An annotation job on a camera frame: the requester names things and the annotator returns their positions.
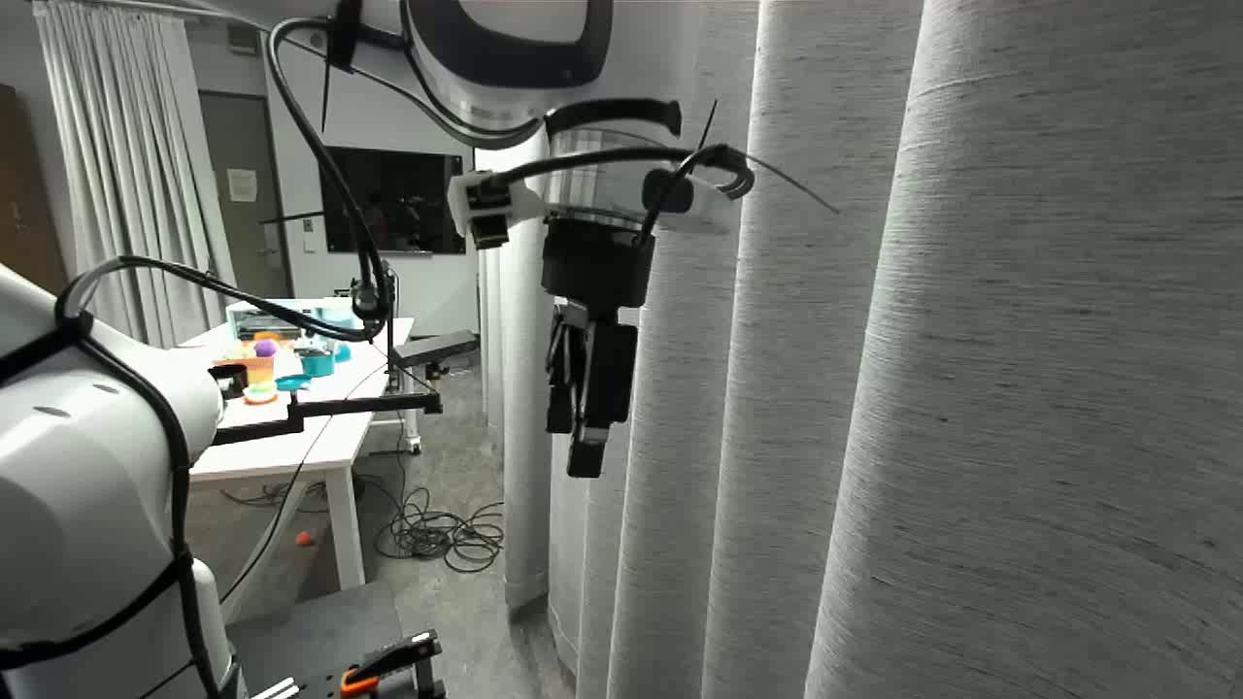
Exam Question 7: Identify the orange black clamp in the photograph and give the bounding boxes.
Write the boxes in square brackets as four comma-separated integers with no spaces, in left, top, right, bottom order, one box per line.
[330,625,452,699]

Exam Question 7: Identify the white table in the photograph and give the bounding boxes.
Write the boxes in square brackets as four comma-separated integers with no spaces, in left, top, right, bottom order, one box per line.
[178,295,421,593]

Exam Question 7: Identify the black camera stand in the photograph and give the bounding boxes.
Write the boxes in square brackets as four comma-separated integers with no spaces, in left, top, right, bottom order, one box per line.
[210,247,452,445]

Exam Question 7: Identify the black wall monitor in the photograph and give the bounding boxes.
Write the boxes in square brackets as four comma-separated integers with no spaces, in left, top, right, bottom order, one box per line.
[317,145,470,260]

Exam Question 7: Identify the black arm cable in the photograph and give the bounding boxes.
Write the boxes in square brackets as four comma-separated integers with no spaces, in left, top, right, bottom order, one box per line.
[0,12,399,699]

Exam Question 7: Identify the black floor cable pile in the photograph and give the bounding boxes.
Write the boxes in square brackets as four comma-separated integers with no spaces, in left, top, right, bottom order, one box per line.
[374,482,508,580]

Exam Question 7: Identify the dark low bench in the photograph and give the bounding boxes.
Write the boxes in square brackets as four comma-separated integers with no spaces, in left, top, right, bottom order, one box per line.
[393,327,487,374]

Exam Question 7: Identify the colorful stacking toy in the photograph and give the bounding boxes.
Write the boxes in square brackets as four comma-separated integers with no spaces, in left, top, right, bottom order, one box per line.
[246,329,284,406]

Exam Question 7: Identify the white sheer curtain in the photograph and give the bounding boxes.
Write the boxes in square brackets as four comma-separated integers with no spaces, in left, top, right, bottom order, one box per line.
[30,0,240,351]

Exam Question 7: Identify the grey textured curtain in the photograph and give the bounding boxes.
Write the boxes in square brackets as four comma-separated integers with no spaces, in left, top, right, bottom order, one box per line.
[470,0,1243,699]

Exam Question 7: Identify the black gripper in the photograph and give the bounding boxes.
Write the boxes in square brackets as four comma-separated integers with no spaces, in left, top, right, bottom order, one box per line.
[541,215,659,482]

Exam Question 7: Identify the dark door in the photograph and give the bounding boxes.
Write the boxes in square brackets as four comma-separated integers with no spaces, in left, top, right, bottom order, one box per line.
[194,88,297,304]

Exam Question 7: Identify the teal cup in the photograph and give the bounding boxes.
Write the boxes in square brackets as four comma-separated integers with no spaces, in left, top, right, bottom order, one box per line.
[293,339,342,381]

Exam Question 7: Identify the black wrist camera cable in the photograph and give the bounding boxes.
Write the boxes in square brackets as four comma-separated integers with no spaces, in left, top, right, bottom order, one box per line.
[481,136,759,215]

